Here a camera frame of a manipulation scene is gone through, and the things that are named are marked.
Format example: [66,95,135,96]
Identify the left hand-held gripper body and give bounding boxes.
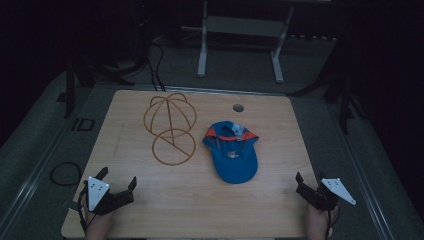
[82,176,135,216]

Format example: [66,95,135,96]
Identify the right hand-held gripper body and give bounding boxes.
[295,177,357,212]

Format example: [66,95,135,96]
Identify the blue and orange cap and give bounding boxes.
[202,120,260,185]

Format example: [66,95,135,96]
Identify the gold wire hat stand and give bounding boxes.
[143,92,198,167]

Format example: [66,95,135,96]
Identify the person's right hand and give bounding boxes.
[307,201,335,240]

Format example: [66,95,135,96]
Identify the person's left hand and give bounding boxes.
[81,195,115,240]

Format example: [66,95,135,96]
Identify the black tripod stand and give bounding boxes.
[286,36,368,136]
[56,39,151,120]

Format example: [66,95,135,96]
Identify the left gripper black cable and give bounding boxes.
[76,185,98,235]

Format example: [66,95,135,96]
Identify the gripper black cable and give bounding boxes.
[76,185,98,235]
[325,201,342,238]

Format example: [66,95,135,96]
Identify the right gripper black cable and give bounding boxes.
[325,201,342,238]

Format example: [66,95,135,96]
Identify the black cable loop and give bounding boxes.
[49,161,83,187]

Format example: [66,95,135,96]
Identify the black floor bracket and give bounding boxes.
[70,117,96,132]

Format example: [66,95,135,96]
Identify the black floor cables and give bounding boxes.
[145,41,167,92]

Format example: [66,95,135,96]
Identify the white metal table frame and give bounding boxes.
[181,0,296,84]

